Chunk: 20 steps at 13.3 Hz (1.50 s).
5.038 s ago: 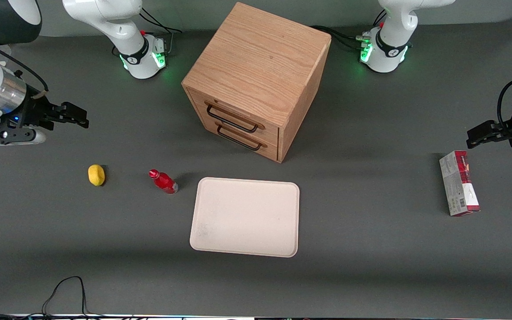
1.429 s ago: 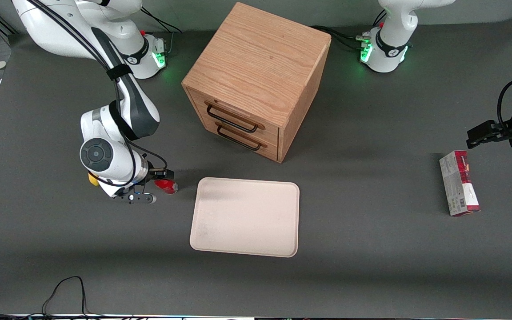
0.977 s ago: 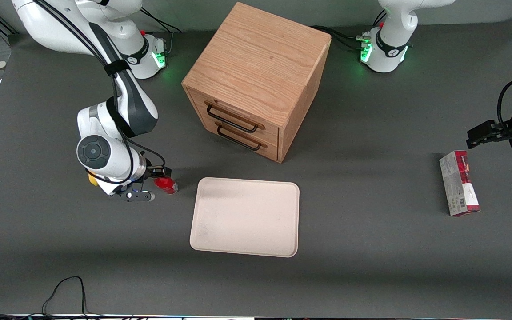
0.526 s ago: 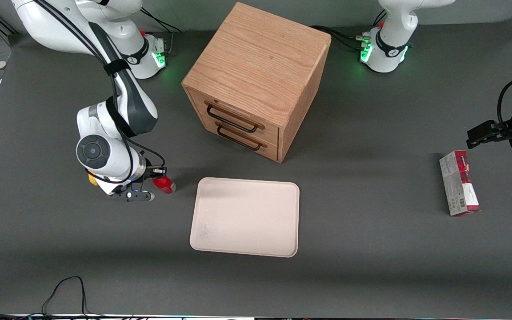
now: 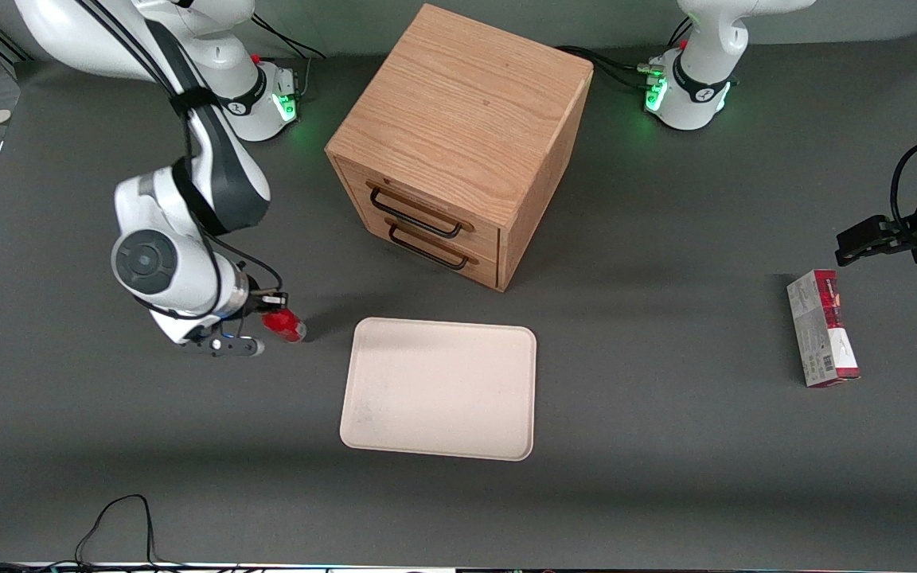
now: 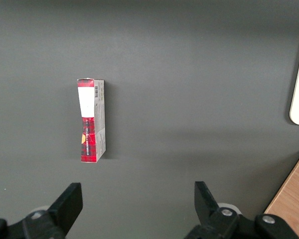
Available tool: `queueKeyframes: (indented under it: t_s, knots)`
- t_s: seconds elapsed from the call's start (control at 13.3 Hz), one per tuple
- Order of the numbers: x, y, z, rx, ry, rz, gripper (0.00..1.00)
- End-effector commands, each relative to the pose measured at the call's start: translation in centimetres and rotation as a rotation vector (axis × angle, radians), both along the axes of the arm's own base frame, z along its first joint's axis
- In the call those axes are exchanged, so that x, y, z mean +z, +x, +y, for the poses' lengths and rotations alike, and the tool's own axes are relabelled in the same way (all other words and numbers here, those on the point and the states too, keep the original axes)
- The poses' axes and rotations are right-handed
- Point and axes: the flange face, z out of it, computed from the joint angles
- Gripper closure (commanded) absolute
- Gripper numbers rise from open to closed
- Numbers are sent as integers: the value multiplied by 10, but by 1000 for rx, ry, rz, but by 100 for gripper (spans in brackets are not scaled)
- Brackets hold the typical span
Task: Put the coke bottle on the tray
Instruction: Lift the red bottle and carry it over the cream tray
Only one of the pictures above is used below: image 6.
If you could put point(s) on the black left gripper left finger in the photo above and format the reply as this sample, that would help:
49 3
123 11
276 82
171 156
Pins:
62 211

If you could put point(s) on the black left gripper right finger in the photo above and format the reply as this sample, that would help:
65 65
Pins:
214 219

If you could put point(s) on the oak wooden drawer cabinet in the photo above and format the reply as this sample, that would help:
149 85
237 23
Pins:
292 199

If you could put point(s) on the red plaid cardboard box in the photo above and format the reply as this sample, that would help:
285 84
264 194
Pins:
91 124

